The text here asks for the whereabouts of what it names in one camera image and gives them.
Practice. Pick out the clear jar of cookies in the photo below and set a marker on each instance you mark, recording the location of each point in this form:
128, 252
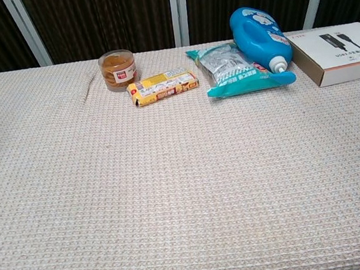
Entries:
119, 71

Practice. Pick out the yellow biscuit pack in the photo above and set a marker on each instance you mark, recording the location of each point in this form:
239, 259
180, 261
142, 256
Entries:
163, 87

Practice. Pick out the beige waffle weave tablecloth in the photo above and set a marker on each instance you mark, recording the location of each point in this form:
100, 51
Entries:
174, 192

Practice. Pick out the blue detergent bottle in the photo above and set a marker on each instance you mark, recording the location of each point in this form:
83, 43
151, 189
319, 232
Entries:
260, 39

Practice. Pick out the teal silver snack bag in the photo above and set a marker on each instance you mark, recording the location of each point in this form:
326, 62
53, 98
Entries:
224, 68

